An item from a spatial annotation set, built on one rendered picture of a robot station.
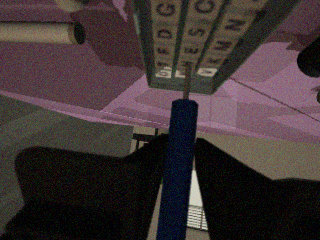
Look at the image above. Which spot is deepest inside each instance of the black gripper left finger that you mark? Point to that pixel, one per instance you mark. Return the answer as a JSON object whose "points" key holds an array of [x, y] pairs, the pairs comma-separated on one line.
{"points": [[128, 186]]}

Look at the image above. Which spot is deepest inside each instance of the keyboard with keys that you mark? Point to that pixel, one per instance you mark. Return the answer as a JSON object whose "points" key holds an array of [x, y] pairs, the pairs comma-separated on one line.
{"points": [[215, 36]]}

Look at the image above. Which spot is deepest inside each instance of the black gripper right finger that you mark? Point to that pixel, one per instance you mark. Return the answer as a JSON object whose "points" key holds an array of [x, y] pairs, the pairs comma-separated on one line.
{"points": [[239, 203]]}

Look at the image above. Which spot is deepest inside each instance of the blue stylus with pale tip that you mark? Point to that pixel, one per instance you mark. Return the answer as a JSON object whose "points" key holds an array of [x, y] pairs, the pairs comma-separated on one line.
{"points": [[177, 180]]}

